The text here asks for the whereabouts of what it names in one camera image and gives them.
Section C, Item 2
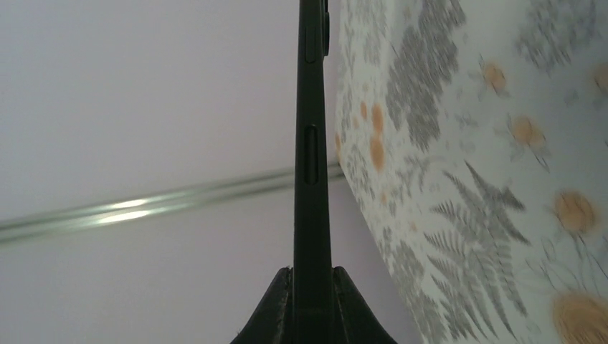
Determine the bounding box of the black phone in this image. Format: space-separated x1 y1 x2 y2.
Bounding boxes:
293 1 334 343

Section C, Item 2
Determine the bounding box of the left aluminium frame post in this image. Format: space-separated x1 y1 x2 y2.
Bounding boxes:
0 161 346 245

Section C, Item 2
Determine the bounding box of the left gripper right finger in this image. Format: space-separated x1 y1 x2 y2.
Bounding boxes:
333 267 396 344

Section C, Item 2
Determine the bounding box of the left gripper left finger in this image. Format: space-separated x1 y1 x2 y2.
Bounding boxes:
230 267 293 344

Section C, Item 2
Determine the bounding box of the floral table mat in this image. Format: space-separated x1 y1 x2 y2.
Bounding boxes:
336 0 607 343

